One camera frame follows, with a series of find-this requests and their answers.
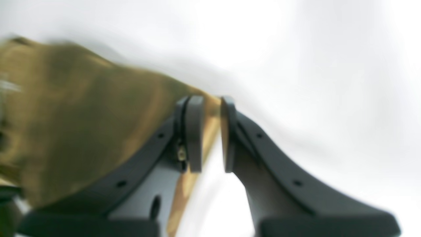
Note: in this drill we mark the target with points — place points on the camouflage T-shirt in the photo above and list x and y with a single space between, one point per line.
69 116

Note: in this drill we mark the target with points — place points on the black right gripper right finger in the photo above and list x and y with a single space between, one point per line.
284 199

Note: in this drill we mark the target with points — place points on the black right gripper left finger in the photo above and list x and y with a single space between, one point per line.
135 199

